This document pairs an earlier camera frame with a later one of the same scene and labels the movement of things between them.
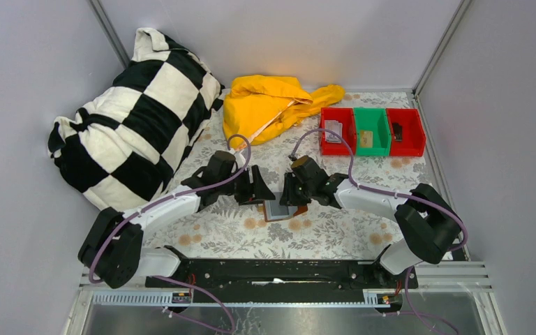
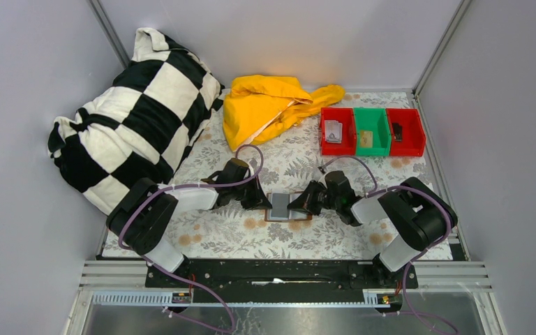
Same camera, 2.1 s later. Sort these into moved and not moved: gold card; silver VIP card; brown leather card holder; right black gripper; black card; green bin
Moved: brown leather card holder; right black gripper
Not moved: gold card; black card; green bin; silver VIP card
